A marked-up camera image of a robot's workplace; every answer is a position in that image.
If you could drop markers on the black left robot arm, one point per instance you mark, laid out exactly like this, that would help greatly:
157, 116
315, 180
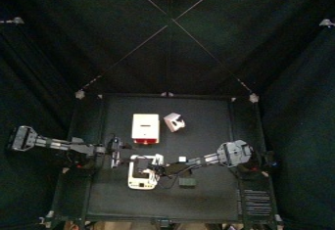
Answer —
65, 144

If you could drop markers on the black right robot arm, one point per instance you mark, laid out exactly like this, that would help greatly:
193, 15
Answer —
227, 154

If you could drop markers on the small white cube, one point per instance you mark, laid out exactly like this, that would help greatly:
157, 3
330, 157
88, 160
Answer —
181, 159

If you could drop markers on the white toy appliance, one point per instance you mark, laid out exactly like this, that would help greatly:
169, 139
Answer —
135, 181

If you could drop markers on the small dark green block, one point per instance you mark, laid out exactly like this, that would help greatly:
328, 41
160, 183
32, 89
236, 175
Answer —
187, 182

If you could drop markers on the small white wooden holder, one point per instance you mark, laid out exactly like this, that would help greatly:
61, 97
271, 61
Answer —
173, 123

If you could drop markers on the black label plate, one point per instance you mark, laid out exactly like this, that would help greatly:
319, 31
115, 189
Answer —
256, 203

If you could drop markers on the black cloth curtain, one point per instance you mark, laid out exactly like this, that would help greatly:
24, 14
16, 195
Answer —
131, 18

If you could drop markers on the silver frame corner bracket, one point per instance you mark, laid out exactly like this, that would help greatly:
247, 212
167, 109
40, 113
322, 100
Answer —
326, 22
253, 97
167, 94
80, 94

